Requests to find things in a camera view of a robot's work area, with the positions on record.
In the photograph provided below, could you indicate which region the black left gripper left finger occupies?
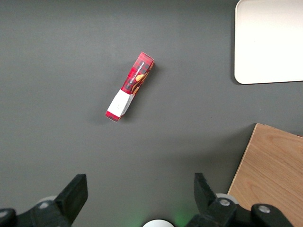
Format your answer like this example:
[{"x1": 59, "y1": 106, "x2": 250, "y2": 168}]
[{"x1": 0, "y1": 174, "x2": 89, "y2": 227}]

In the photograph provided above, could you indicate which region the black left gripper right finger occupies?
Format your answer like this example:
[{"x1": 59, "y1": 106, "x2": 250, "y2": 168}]
[{"x1": 186, "y1": 173, "x2": 294, "y2": 227}]

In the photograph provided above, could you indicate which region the red cookie box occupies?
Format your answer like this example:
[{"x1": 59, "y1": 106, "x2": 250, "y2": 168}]
[{"x1": 104, "y1": 51, "x2": 156, "y2": 123}]

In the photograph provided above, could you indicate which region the white plastic tray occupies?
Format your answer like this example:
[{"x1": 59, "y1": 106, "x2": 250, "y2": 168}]
[{"x1": 233, "y1": 0, "x2": 303, "y2": 85}]

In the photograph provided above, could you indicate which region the wooden drawer cabinet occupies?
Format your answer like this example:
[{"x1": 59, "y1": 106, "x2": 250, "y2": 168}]
[{"x1": 226, "y1": 122, "x2": 303, "y2": 227}]

